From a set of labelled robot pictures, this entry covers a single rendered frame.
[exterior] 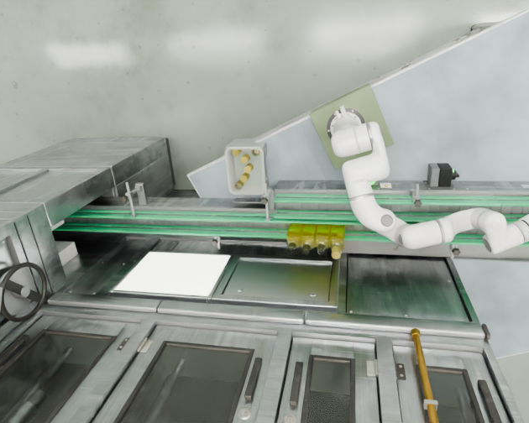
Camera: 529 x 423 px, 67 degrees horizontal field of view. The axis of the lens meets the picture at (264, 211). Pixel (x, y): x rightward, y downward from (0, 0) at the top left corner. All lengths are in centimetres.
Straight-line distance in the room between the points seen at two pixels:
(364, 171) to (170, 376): 90
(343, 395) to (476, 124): 118
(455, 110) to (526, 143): 31
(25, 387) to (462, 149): 180
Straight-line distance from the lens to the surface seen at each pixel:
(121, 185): 224
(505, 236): 153
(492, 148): 188
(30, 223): 175
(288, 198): 168
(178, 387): 131
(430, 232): 143
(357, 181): 138
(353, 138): 139
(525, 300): 226
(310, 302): 148
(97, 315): 166
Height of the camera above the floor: 249
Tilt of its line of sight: 64 degrees down
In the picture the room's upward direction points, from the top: 154 degrees counter-clockwise
